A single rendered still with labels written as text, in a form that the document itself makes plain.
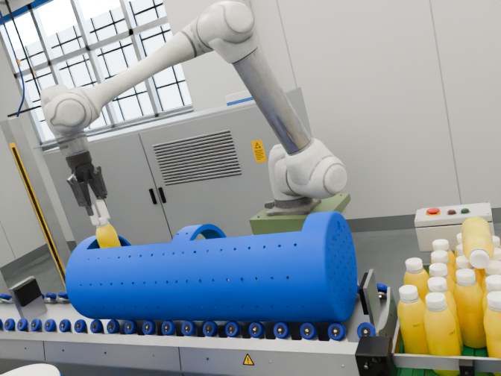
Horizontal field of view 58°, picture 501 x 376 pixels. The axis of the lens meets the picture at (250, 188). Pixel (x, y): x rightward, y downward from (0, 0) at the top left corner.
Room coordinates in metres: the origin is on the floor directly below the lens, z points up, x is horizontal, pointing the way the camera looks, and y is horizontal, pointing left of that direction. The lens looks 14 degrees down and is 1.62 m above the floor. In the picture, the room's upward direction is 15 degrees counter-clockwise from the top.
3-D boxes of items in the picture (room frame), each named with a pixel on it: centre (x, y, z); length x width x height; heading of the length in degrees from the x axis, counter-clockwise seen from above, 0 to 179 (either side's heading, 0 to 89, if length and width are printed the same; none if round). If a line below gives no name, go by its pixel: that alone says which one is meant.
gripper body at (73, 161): (1.45, 0.50, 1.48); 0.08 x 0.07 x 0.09; 152
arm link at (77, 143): (1.45, 0.50, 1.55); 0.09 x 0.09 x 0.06
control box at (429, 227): (1.22, -0.54, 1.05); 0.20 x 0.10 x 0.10; 62
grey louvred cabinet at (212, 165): (3.51, 0.54, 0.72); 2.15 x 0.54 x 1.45; 60
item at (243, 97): (3.08, -0.13, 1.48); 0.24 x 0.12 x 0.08; 68
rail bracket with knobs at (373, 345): (0.87, -0.17, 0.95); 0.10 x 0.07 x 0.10; 152
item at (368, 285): (1.06, -0.22, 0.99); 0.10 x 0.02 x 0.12; 152
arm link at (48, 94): (1.44, 0.49, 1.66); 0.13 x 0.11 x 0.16; 24
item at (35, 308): (1.69, 0.95, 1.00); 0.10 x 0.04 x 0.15; 152
